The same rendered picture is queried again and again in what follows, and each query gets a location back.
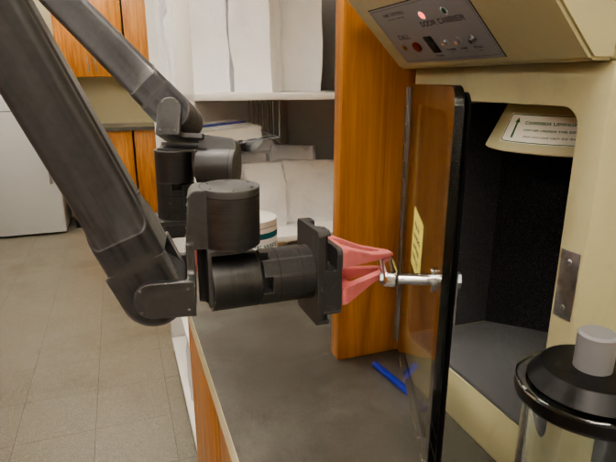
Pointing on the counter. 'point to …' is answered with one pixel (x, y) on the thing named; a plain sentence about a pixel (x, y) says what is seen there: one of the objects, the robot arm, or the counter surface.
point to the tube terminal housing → (606, 72)
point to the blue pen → (390, 377)
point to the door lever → (389, 275)
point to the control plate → (444, 26)
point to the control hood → (526, 31)
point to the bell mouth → (535, 130)
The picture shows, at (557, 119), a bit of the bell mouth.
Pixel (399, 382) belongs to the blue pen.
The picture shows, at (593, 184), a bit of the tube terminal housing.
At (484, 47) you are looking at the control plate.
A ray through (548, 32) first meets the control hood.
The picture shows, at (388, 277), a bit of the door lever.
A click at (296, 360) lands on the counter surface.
